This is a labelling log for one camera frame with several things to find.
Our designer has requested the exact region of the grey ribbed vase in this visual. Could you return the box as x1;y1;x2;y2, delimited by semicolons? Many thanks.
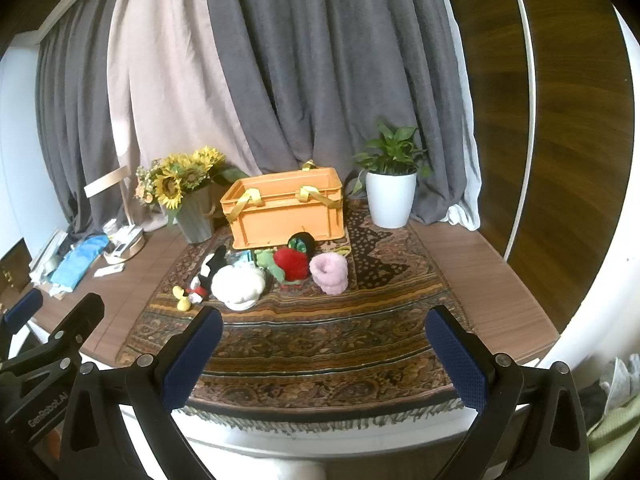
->
176;187;217;244

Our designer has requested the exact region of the black white plush toy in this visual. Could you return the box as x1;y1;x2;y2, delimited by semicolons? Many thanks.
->
187;245;228;306

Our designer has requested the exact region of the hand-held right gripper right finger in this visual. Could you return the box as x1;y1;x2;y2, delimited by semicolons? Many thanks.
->
424;305;592;480

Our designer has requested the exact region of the green plush toy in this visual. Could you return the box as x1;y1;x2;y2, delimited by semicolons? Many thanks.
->
254;249;287;283

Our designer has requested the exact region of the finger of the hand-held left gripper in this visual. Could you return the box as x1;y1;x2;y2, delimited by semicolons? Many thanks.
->
27;292;106;363
0;287;45;337

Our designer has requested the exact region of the grey curtain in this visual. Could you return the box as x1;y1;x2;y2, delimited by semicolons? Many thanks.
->
35;0;481;241

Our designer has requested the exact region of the sunflower bouquet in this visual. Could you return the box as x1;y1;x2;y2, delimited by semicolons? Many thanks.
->
134;146;248;226

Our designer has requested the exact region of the green plant in white pot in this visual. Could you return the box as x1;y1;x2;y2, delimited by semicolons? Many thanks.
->
350;121;432;229

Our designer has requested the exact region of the blue cloth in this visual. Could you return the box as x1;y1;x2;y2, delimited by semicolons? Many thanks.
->
50;234;111;293

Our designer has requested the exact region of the orange plastic crate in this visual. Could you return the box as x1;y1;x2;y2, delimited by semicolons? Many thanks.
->
220;160;347;251

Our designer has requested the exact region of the white sheer curtain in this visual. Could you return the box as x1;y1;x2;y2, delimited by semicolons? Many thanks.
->
444;0;483;231

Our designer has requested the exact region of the light green cloth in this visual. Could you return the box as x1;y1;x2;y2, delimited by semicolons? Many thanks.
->
587;409;640;467

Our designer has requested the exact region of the brown wooden cabinet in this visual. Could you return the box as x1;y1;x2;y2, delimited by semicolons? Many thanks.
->
0;241;32;292

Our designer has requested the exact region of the dark wooden wardrobe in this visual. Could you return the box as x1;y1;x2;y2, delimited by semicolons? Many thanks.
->
435;0;637;333

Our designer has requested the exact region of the white cloth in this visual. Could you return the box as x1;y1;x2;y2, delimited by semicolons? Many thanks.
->
597;355;640;416

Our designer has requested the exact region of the white desk lamp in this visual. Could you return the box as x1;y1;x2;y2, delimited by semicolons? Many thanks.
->
83;166;147;266

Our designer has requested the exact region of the red plush toy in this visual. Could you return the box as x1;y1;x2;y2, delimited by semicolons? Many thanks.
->
272;247;307;285

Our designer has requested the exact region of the beige curtain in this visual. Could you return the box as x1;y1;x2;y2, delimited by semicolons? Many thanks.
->
107;0;263;233

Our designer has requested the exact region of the black green plush ball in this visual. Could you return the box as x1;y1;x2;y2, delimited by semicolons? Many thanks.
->
288;231;316;256

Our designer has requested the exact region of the pink plush toy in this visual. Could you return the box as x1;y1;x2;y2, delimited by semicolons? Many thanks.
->
309;253;349;296

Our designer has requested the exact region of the patterned rug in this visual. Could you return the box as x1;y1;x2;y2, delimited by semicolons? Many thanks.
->
116;200;473;433

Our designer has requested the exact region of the stack of white papers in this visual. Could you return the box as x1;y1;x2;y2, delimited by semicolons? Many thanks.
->
27;230;71;286

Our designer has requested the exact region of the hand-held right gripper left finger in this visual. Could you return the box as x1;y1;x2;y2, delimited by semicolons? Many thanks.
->
62;305;224;480

